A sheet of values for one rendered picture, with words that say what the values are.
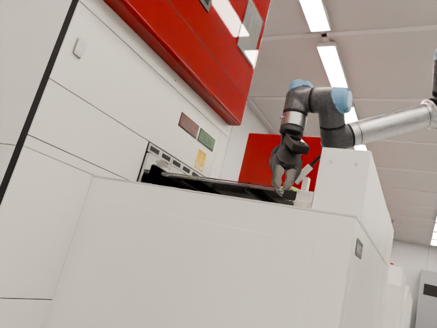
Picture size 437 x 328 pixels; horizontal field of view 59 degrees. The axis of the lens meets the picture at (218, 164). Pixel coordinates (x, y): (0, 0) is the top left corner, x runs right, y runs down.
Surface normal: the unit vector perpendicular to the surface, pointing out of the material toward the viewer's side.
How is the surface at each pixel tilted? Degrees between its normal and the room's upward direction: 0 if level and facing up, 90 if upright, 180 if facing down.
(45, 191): 90
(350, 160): 90
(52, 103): 90
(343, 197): 90
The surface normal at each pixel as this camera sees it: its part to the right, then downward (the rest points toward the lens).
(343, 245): -0.44, -0.32
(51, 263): 0.87, 0.10
